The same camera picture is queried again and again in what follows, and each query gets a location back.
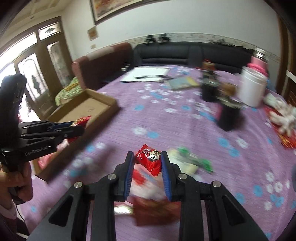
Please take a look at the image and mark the small red candy packet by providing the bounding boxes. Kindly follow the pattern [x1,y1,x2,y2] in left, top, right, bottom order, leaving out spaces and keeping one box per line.
[135,144,162,177]

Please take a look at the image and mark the white red sauce packet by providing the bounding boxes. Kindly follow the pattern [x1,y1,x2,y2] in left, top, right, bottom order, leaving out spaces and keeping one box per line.
[130,164,166,201]

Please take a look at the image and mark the green candy wrapper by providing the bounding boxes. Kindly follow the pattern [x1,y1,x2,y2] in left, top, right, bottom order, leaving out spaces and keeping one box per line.
[177,147,214,173]

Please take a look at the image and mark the cream white snack packet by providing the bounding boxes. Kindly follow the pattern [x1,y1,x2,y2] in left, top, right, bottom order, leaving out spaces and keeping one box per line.
[167,149,198,176]

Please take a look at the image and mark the person's left hand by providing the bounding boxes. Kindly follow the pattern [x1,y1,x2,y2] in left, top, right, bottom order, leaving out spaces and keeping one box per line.
[1,162,33,209]

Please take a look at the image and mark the cardboard box tray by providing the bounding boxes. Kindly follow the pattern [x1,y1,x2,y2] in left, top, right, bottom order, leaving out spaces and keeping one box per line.
[33,89,119,181]

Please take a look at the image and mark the green floral cushion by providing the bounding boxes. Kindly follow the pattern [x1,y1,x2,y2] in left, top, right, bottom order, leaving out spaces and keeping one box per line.
[55,77,83,106]

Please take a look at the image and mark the brown armchair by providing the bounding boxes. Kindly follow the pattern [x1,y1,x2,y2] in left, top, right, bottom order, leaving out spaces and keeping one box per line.
[71,43,132,90]

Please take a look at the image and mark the purple floral tablecloth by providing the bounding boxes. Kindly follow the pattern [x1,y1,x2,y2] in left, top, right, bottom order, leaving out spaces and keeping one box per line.
[23,64,296,241]

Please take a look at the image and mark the wooden glass door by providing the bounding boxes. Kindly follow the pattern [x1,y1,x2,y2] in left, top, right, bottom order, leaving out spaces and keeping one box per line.
[1,17,74,120]

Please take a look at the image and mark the white paper pad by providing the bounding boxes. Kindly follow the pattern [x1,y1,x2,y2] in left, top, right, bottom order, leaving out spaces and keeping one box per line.
[120,67,170,82]

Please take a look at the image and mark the black grinder with red label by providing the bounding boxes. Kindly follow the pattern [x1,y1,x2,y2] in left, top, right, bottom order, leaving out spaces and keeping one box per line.
[217,82,243,132]

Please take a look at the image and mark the black pen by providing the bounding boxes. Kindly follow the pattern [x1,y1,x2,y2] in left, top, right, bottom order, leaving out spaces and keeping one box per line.
[134,75,170,79]

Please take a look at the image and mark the white plastic jar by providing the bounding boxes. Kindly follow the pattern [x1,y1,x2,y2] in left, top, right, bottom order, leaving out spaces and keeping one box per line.
[238,66,267,108]

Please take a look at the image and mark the red plastic bag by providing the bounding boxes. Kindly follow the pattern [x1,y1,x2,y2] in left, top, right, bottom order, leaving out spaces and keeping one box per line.
[264,106,296,149]

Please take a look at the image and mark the white cloth gloves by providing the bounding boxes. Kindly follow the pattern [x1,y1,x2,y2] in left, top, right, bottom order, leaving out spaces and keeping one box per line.
[263,93,295,137]

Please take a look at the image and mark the black leather sofa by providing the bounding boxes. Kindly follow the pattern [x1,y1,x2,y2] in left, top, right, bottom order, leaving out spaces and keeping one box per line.
[132,42,254,73]

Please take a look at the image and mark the pink thermos bottle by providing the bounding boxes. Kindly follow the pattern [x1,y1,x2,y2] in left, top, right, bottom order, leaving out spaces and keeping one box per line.
[247,48,269,77]

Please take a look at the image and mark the framed wall picture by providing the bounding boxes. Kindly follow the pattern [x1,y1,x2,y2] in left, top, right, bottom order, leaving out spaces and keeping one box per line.
[90,0,151,25]

